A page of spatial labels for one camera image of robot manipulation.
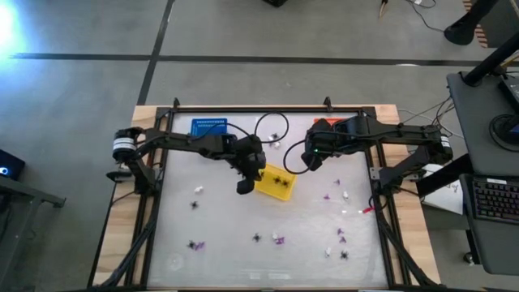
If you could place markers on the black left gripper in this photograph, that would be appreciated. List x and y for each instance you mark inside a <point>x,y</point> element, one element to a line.
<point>249,156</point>

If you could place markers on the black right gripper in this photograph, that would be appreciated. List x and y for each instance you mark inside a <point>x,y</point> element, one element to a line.
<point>328,140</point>

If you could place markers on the yellow plastic basket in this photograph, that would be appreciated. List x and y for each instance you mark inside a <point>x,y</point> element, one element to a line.
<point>280,192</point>

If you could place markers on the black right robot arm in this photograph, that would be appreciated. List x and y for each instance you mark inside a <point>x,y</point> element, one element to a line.
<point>405,131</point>

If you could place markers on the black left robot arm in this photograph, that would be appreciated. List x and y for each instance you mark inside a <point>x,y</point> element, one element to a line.
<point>182,142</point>

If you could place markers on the orange plastic basket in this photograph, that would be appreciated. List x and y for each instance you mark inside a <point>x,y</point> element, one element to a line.
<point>330,120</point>

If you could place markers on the blue plastic basket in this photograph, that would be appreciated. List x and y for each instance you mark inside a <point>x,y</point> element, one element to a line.
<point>208,126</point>

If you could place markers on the small red tag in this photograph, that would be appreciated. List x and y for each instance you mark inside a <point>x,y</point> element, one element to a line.
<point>368,209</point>

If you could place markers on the black desk leg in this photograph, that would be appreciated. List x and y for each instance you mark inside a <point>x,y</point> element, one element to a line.
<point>450,174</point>

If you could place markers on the white paper sheet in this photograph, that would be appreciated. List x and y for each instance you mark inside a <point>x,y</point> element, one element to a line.
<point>446,198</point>

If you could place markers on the grey desk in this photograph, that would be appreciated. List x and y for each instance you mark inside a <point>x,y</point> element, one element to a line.
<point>478,121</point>

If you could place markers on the black chair foot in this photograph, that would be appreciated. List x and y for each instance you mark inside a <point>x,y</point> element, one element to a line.
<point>462,30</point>

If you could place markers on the black keyboard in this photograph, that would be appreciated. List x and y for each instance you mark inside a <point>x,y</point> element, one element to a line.
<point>494,200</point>

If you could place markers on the round black monitor base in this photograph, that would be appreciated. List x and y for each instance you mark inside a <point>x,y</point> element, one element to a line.
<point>507,130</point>

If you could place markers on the black pole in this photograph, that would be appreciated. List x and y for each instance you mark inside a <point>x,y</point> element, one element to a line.
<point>490,61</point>

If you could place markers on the orange striped mat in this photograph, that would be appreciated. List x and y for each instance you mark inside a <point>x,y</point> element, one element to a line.
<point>481,34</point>

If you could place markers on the black device on desk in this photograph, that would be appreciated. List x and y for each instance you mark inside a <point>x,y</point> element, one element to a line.
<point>511,91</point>

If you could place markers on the grey metal stand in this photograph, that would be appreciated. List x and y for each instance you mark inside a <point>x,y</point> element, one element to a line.
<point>24,192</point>

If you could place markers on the black box with blue light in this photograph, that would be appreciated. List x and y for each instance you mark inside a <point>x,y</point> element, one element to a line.
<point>12,166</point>

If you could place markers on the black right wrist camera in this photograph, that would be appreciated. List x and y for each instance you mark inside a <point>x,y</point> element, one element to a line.
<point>313,161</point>

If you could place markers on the black aluminium table frame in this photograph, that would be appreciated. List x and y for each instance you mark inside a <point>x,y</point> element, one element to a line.
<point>243,109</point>

